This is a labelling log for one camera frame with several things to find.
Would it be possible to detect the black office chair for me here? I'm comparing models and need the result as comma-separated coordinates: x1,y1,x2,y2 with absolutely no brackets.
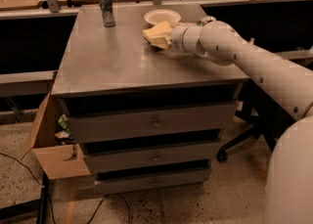
216,80,295,162

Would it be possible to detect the green soda can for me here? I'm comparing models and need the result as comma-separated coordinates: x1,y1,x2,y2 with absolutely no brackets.
197,16,216,26

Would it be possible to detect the open cardboard box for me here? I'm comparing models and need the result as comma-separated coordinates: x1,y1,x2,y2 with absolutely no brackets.
20,93,90,179

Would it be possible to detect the black floor cable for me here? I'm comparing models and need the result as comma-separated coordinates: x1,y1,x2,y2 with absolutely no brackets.
0,151,132,224

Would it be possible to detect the grey drawer cabinet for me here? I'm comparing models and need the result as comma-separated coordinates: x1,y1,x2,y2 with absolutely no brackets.
52,6,247,194

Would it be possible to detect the yellow sponge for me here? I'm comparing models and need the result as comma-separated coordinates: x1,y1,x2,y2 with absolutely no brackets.
142,21,173,50

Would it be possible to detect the white paper bowl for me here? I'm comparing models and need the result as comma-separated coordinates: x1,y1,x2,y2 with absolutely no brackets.
144,9,181,25

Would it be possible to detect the silver blue tall can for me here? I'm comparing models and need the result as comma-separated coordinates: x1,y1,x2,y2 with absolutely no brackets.
99,0,115,27

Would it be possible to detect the black metal floor stand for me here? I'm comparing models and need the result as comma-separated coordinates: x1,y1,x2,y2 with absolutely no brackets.
0,173,50,224

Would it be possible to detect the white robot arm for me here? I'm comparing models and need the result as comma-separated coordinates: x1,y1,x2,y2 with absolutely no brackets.
170,21,313,224

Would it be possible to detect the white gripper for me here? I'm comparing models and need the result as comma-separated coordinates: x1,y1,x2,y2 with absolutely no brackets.
169,23,188,53

